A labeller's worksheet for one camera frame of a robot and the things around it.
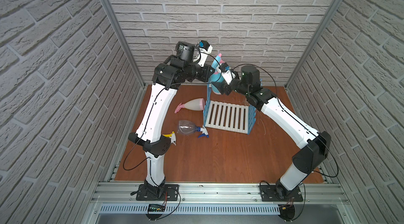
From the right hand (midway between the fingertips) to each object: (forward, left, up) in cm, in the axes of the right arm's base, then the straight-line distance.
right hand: (212, 78), depth 72 cm
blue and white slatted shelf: (0, -13, -35) cm, 38 cm away
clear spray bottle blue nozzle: (-7, +15, -32) cm, 36 cm away
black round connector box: (-51, -31, -37) cm, 70 cm away
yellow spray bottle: (-12, +24, -34) cm, 43 cm away
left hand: (0, 0, +8) cm, 8 cm away
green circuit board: (-46, +30, -39) cm, 67 cm away
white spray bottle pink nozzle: (+8, +9, -30) cm, 32 cm away
